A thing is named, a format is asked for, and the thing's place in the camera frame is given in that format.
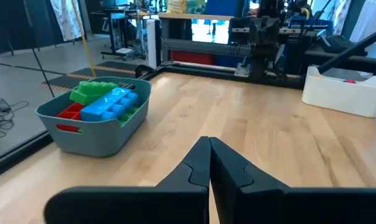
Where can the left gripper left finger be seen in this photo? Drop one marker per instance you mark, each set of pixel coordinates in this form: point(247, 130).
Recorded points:
point(175, 205)

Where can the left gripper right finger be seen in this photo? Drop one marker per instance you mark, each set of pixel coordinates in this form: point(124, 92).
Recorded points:
point(253, 202)

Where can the green four-stud block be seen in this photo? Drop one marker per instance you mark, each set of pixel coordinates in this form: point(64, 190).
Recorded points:
point(129, 115)
point(91, 90)

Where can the blue four-stud block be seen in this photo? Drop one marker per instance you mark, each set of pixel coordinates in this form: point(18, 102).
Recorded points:
point(110, 104)

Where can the red four-stud block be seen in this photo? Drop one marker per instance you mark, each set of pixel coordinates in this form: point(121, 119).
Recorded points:
point(71, 112)

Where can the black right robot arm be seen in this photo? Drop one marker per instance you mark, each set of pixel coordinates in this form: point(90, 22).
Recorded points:
point(259, 62)

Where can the blue storage bin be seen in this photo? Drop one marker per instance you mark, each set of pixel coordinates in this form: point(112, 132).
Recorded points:
point(228, 61)

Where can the black keyboard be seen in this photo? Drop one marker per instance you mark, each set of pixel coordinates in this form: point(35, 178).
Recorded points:
point(337, 43)

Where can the gray metal workbench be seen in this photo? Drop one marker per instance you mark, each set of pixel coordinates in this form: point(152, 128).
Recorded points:
point(191, 46)

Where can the red storage bin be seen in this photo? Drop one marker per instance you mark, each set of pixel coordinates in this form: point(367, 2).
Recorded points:
point(191, 57)

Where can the yellow bag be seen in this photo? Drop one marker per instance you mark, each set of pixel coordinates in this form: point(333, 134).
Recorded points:
point(175, 6)

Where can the teal plastic bin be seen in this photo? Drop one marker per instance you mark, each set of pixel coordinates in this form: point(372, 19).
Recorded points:
point(97, 140)

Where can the white plastic bin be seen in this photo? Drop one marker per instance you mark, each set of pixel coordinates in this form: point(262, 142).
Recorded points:
point(340, 99)

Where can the white computer tower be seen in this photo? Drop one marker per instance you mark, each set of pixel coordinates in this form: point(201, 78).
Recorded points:
point(151, 43)

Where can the black equipment cart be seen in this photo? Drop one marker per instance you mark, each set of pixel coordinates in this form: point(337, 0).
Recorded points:
point(113, 31)

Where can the black mat with orange stripes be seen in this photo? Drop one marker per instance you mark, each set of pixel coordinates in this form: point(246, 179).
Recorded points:
point(82, 82)

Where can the white patterned cloth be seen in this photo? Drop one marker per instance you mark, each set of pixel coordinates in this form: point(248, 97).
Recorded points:
point(66, 18)

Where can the black power adapter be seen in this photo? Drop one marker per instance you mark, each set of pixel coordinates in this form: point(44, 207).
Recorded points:
point(2, 105)

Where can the black folding partition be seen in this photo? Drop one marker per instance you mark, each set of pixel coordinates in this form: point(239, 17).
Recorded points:
point(20, 25)

